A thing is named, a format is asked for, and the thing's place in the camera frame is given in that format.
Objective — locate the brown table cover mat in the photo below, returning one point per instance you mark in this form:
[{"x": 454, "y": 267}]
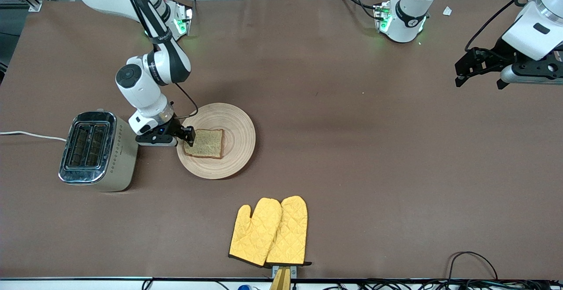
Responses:
[{"x": 396, "y": 193}]

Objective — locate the round wooden plate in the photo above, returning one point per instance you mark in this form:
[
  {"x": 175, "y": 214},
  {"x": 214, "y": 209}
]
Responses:
[{"x": 237, "y": 158}]

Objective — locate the small blue object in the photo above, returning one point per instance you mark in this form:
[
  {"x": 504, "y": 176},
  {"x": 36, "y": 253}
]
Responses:
[{"x": 244, "y": 288}]

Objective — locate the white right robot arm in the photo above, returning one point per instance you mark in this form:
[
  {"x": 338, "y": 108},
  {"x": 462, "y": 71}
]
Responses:
[{"x": 140, "y": 87}]

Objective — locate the slice of brown bread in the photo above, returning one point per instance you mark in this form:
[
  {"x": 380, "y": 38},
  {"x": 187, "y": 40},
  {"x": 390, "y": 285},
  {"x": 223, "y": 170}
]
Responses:
[{"x": 209, "y": 144}]

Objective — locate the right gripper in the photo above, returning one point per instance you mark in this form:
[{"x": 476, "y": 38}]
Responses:
[{"x": 175, "y": 127}]

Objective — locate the yellow quilted oven mitt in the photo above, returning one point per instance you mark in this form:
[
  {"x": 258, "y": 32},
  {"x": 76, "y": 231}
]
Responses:
[
  {"x": 290, "y": 233},
  {"x": 253, "y": 233}
]

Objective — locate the small white paper scrap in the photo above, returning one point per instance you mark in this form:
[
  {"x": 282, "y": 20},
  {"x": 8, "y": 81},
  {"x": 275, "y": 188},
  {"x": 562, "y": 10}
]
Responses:
[{"x": 447, "y": 11}]

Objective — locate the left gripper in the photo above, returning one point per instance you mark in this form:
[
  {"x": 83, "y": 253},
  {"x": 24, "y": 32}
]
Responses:
[{"x": 497, "y": 55}]

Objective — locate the small metal edge bracket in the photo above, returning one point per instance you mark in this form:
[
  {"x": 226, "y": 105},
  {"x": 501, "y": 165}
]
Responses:
[{"x": 293, "y": 272}]

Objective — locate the beige chrome two-slot toaster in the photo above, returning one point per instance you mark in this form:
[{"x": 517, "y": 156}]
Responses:
[{"x": 123, "y": 158}]

